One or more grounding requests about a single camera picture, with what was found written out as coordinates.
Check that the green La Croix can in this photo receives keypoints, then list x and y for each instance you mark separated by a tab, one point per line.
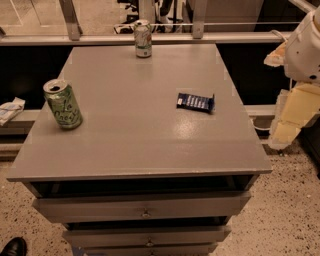
63	104

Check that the bottom grey drawer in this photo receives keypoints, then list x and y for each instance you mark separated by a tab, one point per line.
172	250

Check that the black shoe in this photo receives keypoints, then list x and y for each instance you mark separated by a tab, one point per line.
15	247

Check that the white green soda can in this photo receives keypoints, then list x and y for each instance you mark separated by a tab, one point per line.
143	38

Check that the middle grey drawer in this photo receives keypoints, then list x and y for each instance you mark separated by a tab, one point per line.
144	236

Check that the blue snack bar wrapper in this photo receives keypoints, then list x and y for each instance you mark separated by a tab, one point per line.
195	102

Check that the grey metal railing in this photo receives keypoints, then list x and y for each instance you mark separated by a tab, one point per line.
84	22

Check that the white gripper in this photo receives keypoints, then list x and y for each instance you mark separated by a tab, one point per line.
304	55

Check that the grey drawer cabinet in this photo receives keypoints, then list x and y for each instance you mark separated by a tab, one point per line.
135	141

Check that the top grey drawer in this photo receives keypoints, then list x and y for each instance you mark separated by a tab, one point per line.
142	207

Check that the grey drawer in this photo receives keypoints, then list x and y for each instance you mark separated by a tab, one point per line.
142	207
144	236
172	250

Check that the white folded cloth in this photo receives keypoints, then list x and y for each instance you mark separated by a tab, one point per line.
9	110

